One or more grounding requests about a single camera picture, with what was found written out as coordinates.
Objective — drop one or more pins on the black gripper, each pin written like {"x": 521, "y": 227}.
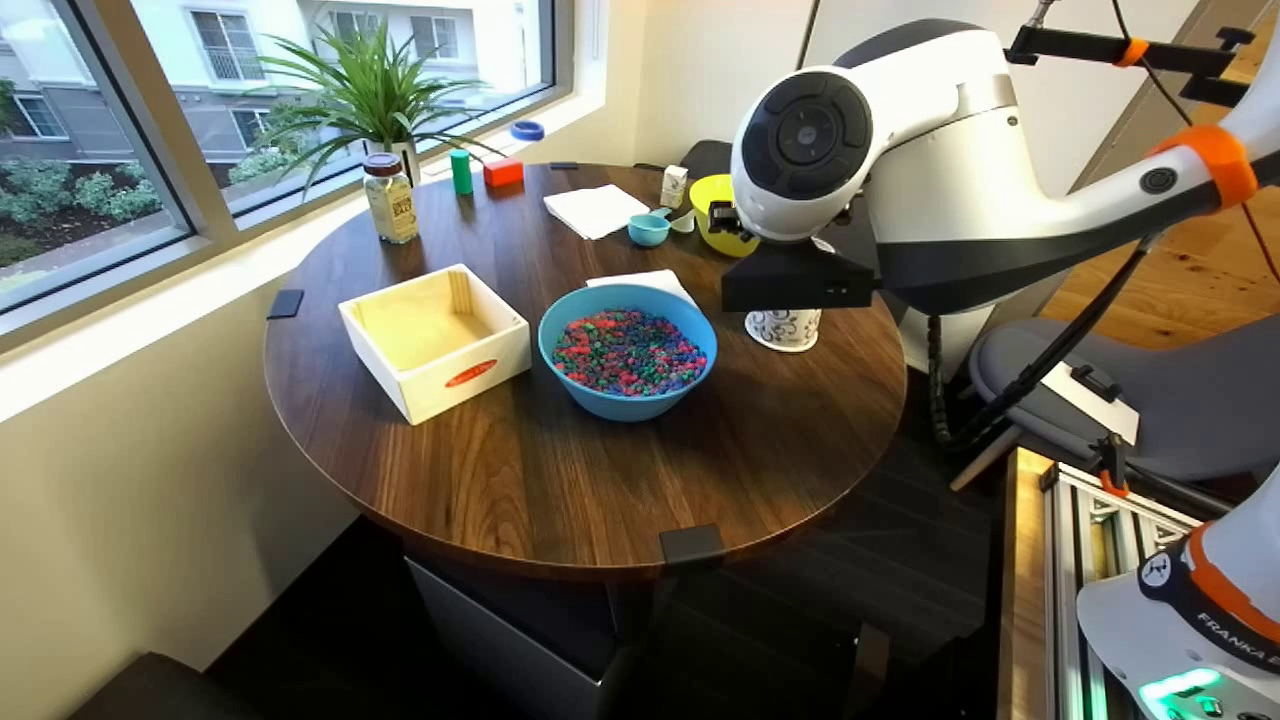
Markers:
{"x": 792, "y": 279}

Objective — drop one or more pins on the front black table clamp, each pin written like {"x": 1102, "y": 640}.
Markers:
{"x": 690, "y": 544}

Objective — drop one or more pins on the grey office chair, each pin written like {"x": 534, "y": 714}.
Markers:
{"x": 1203, "y": 410}

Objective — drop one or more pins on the white wooden box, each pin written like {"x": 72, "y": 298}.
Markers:
{"x": 439, "y": 340}

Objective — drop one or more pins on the white napkin near cup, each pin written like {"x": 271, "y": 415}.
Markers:
{"x": 657, "y": 279}

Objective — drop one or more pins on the black table clamp pad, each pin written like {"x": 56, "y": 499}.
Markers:
{"x": 285, "y": 305}

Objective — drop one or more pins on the blue bowl of colourful beads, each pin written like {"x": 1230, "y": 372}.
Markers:
{"x": 625, "y": 350}

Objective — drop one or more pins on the robot base with orange ring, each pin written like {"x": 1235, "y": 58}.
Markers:
{"x": 1192, "y": 632}

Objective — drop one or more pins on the blue lid on windowsill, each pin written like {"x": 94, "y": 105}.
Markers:
{"x": 530, "y": 131}

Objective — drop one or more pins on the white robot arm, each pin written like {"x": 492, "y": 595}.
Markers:
{"x": 907, "y": 171}

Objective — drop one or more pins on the small white card packet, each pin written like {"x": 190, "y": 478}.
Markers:
{"x": 675, "y": 184}

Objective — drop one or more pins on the folded white napkin stack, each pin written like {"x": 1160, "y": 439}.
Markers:
{"x": 595, "y": 215}

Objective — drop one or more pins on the potted green plant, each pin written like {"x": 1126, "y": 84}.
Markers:
{"x": 358, "y": 92}

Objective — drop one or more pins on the green cylinder block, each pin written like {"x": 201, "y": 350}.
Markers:
{"x": 460, "y": 173}

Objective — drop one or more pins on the white paper cup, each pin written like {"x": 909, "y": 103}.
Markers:
{"x": 784, "y": 331}

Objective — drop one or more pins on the aluminium frame rail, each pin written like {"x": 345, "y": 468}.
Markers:
{"x": 1060, "y": 535}

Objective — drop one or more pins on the glass jar with yellow label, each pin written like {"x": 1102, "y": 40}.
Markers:
{"x": 391, "y": 196}

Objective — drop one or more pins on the red rectangular block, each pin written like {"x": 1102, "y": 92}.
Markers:
{"x": 503, "y": 173}

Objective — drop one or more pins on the small teal cup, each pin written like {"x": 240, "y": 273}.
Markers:
{"x": 649, "y": 230}

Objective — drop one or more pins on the yellow plastic bowl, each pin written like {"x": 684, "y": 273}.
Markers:
{"x": 716, "y": 217}

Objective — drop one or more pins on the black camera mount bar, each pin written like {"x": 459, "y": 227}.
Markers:
{"x": 1203, "y": 64}

